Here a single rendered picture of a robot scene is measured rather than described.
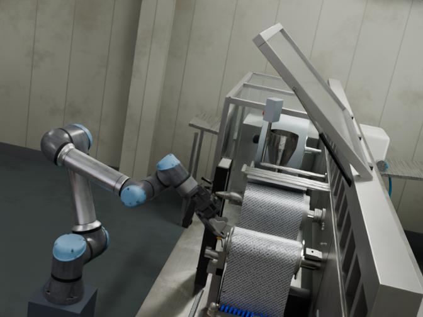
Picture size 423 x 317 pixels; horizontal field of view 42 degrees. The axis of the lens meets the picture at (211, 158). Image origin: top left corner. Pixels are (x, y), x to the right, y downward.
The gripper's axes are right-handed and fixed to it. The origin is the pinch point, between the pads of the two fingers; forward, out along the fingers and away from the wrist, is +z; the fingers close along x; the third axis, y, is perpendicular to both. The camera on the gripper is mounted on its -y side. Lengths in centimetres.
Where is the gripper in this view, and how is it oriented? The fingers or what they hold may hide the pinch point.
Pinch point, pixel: (221, 235)
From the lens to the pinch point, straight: 206.6
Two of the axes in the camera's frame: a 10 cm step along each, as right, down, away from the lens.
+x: 1.7, -2.6, 9.5
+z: 6.3, 7.7, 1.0
